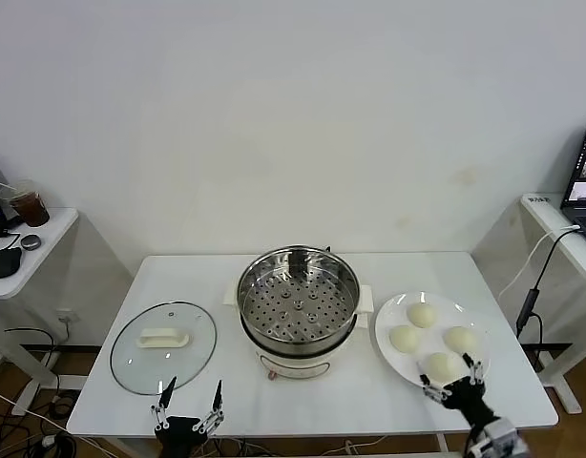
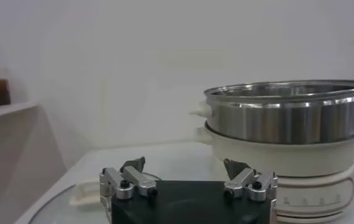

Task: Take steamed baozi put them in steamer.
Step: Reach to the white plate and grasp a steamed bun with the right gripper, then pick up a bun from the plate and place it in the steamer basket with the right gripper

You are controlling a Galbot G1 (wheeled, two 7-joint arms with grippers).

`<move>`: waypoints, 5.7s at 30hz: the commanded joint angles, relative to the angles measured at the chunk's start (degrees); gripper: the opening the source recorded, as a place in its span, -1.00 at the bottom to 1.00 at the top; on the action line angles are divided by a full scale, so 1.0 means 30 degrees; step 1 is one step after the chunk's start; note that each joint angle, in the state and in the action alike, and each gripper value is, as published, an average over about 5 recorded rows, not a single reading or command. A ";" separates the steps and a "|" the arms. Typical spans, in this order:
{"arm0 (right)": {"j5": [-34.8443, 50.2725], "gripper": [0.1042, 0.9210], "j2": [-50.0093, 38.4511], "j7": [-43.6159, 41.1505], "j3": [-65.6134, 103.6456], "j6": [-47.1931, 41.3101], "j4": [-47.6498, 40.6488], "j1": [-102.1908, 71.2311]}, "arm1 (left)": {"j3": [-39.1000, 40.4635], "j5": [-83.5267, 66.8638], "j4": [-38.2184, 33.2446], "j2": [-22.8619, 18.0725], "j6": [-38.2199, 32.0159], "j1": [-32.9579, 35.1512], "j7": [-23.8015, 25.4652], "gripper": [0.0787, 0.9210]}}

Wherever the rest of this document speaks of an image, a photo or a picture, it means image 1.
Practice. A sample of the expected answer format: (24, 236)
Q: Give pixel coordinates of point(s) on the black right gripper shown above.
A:
(466, 398)

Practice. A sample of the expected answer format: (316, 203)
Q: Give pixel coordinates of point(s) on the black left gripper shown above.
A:
(179, 436)

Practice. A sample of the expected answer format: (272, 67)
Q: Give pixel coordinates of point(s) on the white steamed baozi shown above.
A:
(460, 339)
(421, 316)
(443, 366)
(403, 339)

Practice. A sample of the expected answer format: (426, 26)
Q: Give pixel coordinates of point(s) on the perforated steel steamer pot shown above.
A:
(298, 312)

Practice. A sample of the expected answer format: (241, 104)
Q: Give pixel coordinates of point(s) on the white round plate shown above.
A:
(383, 334)

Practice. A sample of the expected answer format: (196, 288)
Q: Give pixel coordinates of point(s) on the white side table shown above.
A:
(546, 217)
(54, 224)

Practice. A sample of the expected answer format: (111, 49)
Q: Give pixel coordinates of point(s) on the small printed table label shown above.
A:
(539, 199)

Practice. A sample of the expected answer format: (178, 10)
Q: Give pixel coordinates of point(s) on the small round grey tin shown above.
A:
(31, 242)

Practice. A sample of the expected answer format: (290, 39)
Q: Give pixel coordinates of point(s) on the black computer mouse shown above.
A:
(4, 262)

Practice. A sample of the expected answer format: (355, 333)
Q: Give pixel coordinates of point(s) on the plastic cup of iced coffee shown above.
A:
(31, 210)

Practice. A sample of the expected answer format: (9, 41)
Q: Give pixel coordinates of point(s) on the clear empty plastic cup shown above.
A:
(6, 195)

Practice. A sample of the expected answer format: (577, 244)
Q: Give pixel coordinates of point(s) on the white wall socket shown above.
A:
(66, 315)

